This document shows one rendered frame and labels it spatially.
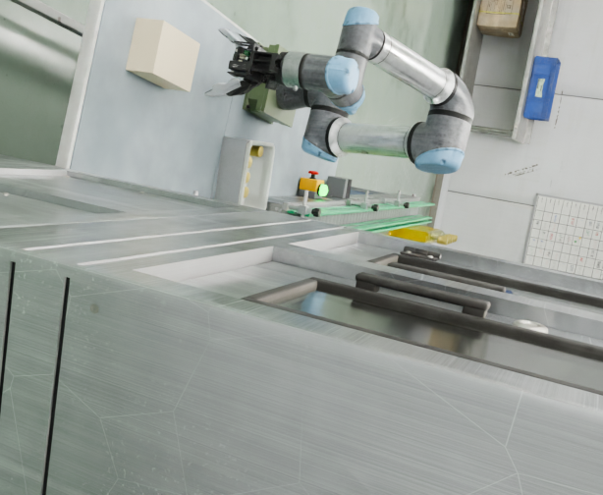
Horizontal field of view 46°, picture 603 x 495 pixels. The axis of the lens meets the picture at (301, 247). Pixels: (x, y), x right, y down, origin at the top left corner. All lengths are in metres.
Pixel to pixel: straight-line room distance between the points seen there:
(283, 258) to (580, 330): 0.36
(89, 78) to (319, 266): 0.88
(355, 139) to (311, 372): 1.53
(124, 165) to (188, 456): 1.21
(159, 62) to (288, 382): 1.22
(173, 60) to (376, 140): 0.60
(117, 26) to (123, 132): 0.24
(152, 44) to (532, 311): 1.13
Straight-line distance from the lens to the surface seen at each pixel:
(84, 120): 1.61
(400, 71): 1.71
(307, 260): 0.87
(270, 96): 2.16
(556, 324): 0.81
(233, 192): 2.07
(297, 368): 0.52
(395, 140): 1.92
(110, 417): 0.63
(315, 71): 1.49
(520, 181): 8.03
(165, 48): 1.69
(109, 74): 1.65
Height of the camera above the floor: 1.80
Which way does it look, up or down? 22 degrees down
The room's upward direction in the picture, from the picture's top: 103 degrees clockwise
